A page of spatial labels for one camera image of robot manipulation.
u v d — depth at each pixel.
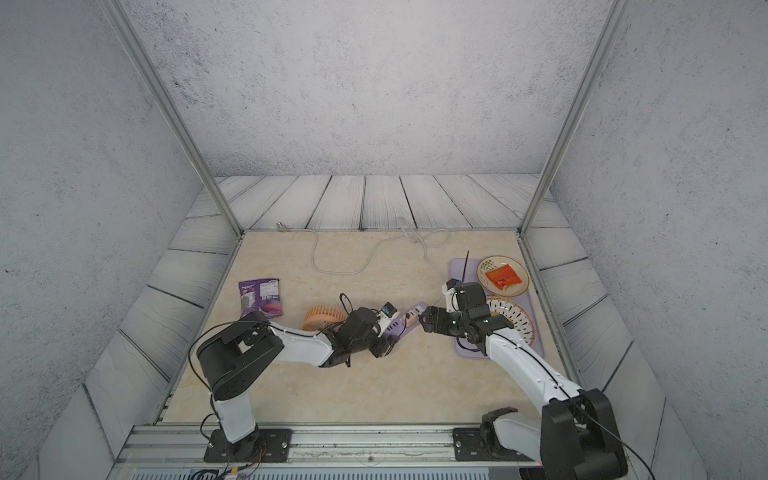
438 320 0.74
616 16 0.70
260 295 0.99
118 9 0.70
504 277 1.04
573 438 0.39
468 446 0.73
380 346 0.81
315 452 0.73
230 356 0.49
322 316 0.83
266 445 0.73
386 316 0.81
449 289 0.79
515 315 0.96
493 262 1.08
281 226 1.23
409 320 0.86
